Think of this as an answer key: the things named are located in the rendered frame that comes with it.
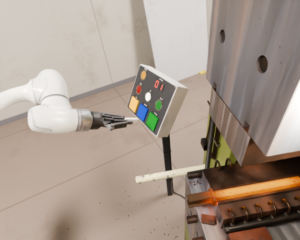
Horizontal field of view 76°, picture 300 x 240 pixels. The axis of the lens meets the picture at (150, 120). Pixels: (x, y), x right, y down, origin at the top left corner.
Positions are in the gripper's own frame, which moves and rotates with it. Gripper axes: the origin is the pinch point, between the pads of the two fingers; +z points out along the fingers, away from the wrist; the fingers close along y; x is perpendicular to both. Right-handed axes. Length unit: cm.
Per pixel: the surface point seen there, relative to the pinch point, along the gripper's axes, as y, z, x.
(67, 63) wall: -232, 30, -36
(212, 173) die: 38.6, 17.0, -0.9
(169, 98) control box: 5.1, 13.2, 15.4
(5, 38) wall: -237, -44, -22
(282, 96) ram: 57, -18, 37
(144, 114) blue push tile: -7.5, 12.5, 0.0
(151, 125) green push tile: 1.3, 12.5, -1.9
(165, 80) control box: -2.1, 13.2, 21.7
